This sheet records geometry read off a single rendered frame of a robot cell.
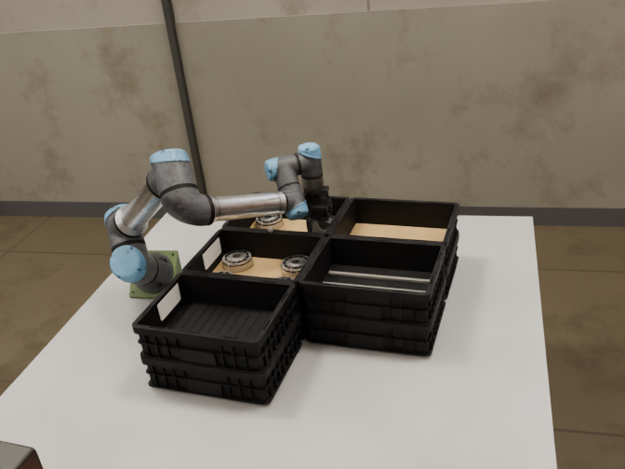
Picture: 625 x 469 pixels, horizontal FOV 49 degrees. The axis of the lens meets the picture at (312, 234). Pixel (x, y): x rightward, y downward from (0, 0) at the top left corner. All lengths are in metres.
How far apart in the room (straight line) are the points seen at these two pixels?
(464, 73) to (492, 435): 2.50
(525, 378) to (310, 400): 0.61
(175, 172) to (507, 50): 2.35
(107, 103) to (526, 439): 3.52
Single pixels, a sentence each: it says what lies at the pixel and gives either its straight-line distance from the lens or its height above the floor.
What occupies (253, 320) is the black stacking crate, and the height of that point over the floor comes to 0.83.
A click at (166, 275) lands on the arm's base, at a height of 0.79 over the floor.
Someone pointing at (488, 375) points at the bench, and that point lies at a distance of 2.05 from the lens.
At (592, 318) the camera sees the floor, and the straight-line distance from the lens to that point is 3.55.
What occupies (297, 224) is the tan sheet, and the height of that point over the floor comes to 0.83.
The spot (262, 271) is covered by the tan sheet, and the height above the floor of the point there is 0.83.
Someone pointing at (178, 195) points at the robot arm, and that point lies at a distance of 2.03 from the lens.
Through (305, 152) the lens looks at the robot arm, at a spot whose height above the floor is 1.20.
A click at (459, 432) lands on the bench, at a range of 1.88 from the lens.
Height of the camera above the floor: 2.02
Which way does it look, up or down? 28 degrees down
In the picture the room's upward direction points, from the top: 6 degrees counter-clockwise
